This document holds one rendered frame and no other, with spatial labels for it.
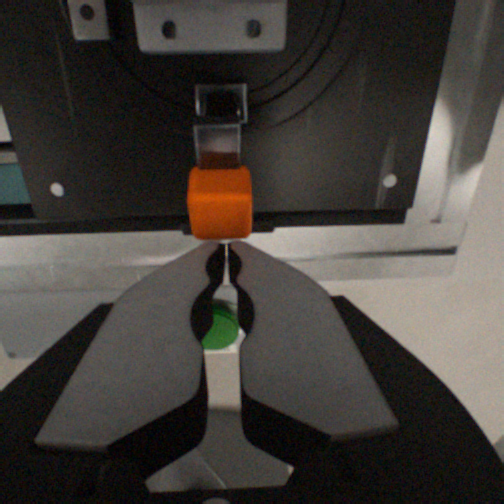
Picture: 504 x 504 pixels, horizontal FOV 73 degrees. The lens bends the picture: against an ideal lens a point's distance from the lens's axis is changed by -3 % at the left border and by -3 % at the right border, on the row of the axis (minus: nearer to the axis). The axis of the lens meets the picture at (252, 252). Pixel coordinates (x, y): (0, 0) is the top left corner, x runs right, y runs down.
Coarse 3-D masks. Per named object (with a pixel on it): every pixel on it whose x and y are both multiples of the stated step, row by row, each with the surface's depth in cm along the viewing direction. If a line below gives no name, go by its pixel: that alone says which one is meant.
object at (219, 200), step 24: (216, 96) 15; (216, 120) 10; (216, 144) 11; (240, 144) 11; (216, 168) 11; (240, 168) 11; (192, 192) 11; (216, 192) 11; (240, 192) 11; (192, 216) 11; (216, 216) 11; (240, 216) 11
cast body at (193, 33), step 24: (144, 0) 8; (168, 0) 9; (192, 0) 9; (216, 0) 9; (240, 0) 9; (264, 0) 9; (144, 24) 10; (168, 24) 10; (192, 24) 10; (216, 24) 10; (240, 24) 10; (264, 24) 10; (144, 48) 10; (168, 48) 10; (192, 48) 10; (216, 48) 10; (240, 48) 10; (264, 48) 10
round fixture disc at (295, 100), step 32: (64, 0) 14; (128, 0) 15; (288, 0) 15; (320, 0) 15; (352, 0) 15; (128, 32) 15; (288, 32) 16; (320, 32) 16; (352, 32) 16; (96, 64) 16; (128, 64) 16; (160, 64) 16; (192, 64) 16; (224, 64) 16; (256, 64) 16; (288, 64) 16; (320, 64) 16; (128, 96) 16; (160, 96) 17; (192, 96) 17; (256, 96) 17; (288, 96) 17; (320, 96) 17; (192, 128) 17; (256, 128) 18
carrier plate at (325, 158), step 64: (0, 0) 16; (384, 0) 17; (448, 0) 17; (0, 64) 17; (64, 64) 17; (384, 64) 18; (64, 128) 19; (128, 128) 19; (320, 128) 20; (384, 128) 20; (64, 192) 21; (128, 192) 21; (256, 192) 21; (320, 192) 22; (384, 192) 22
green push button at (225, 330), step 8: (216, 304) 26; (216, 312) 26; (224, 312) 26; (232, 312) 26; (216, 320) 26; (224, 320) 26; (232, 320) 26; (216, 328) 26; (224, 328) 26; (232, 328) 26; (208, 336) 27; (216, 336) 27; (224, 336) 27; (232, 336) 27; (208, 344) 27; (216, 344) 27; (224, 344) 27
